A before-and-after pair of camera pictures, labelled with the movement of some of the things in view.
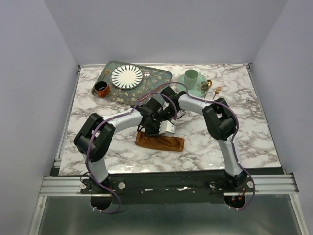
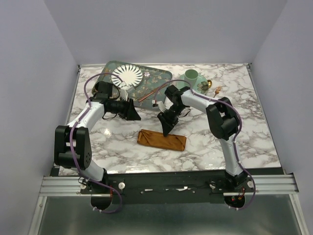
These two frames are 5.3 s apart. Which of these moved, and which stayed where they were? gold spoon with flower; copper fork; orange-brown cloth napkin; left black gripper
Moved: left black gripper
Stayed: orange-brown cloth napkin; gold spoon with flower; copper fork
